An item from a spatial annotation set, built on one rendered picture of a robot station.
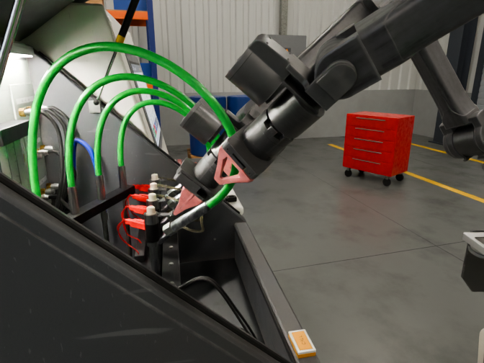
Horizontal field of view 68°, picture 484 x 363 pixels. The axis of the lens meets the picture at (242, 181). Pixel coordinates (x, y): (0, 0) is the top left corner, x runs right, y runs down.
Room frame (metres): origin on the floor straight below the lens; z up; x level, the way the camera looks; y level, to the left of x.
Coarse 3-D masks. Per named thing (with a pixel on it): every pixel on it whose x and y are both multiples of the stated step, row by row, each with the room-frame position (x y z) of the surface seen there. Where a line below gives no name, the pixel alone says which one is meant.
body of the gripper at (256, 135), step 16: (256, 128) 0.49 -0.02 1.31; (272, 128) 0.47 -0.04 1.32; (224, 144) 0.48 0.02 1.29; (240, 144) 0.49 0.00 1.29; (256, 144) 0.48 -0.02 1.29; (272, 144) 0.48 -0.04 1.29; (288, 144) 0.49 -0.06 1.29; (240, 160) 0.48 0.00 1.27; (256, 160) 0.49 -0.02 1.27; (272, 160) 0.51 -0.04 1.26; (256, 176) 0.47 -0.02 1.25
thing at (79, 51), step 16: (80, 48) 0.59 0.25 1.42; (96, 48) 0.59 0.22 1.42; (112, 48) 0.58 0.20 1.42; (128, 48) 0.57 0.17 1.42; (64, 64) 0.60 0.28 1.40; (160, 64) 0.57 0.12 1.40; (48, 80) 0.61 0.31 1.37; (192, 80) 0.56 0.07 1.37; (208, 96) 0.55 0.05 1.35; (32, 112) 0.61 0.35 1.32; (224, 112) 0.55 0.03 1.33; (32, 128) 0.61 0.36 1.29; (32, 144) 0.62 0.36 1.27; (32, 160) 0.62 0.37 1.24; (32, 176) 0.62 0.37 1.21; (224, 192) 0.55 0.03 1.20
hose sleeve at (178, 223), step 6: (204, 204) 0.55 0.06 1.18; (192, 210) 0.56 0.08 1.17; (198, 210) 0.55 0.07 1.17; (204, 210) 0.55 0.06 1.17; (180, 216) 0.57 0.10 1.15; (186, 216) 0.56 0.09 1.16; (192, 216) 0.55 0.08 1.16; (198, 216) 0.55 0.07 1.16; (174, 222) 0.56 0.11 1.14; (180, 222) 0.56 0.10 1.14; (186, 222) 0.56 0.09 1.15; (174, 228) 0.56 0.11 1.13; (180, 228) 0.56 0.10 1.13
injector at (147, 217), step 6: (144, 216) 0.65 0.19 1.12; (150, 216) 0.65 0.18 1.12; (156, 216) 0.66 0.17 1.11; (150, 222) 0.65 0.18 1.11; (156, 222) 0.66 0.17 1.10; (150, 228) 0.65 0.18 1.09; (156, 228) 0.65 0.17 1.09; (150, 234) 0.65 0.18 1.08; (156, 234) 0.65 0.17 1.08; (162, 234) 0.67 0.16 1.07; (150, 240) 0.65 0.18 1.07; (156, 240) 0.65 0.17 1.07; (162, 240) 0.66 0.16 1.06; (150, 246) 0.65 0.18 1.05; (156, 246) 0.65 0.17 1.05; (150, 252) 0.66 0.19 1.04; (156, 252) 0.66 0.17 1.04; (150, 258) 0.66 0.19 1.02; (156, 258) 0.65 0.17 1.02; (156, 264) 0.66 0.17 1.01; (156, 270) 0.65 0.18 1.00
